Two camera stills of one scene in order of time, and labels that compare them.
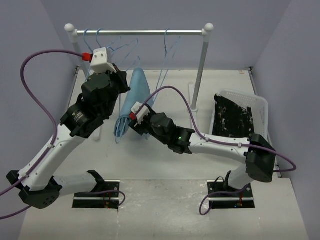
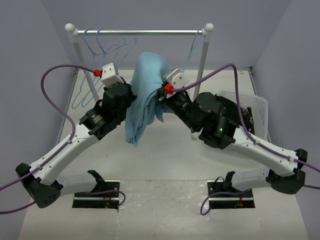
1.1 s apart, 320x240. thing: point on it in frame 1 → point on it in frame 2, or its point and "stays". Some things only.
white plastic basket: (259, 109) stays
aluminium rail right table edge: (250, 68) stays
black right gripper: (140, 128) → (162, 95)
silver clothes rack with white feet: (73, 33) stays
